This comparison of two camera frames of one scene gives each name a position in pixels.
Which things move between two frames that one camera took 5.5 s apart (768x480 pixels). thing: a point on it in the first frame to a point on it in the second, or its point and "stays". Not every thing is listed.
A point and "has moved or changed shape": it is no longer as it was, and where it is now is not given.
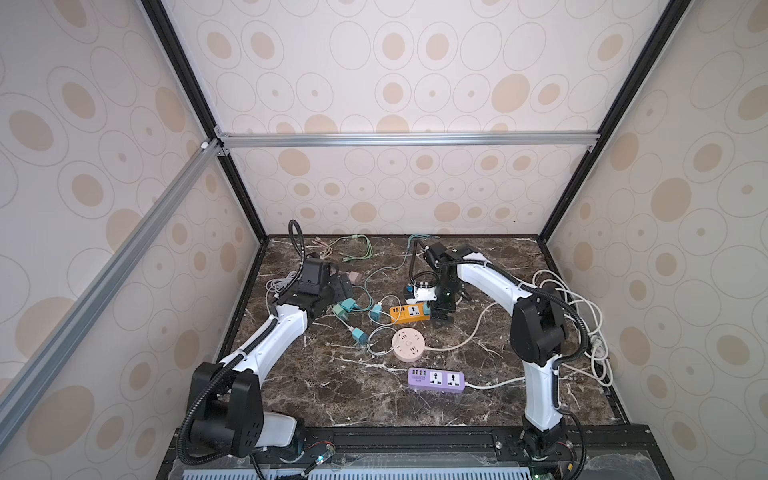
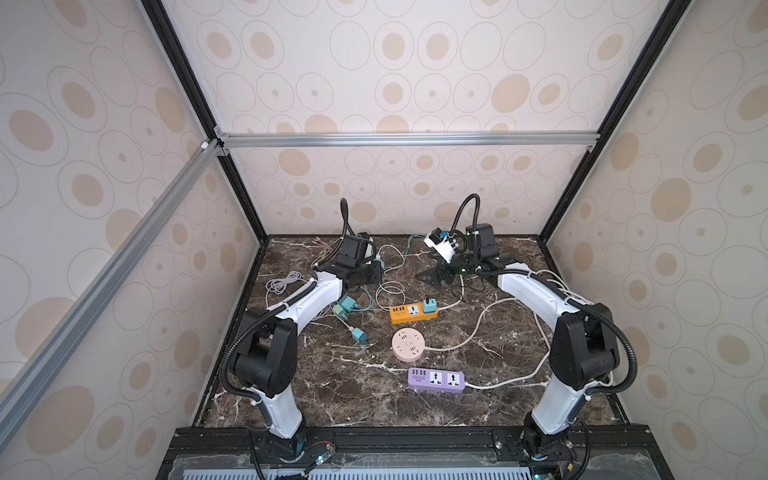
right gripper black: (440, 318) to (434, 273)
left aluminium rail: (29, 379) stays
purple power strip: (436, 379) stays
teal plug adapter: (376, 313) has moved or changed shape
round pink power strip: (408, 344) stays
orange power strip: (408, 313) stays
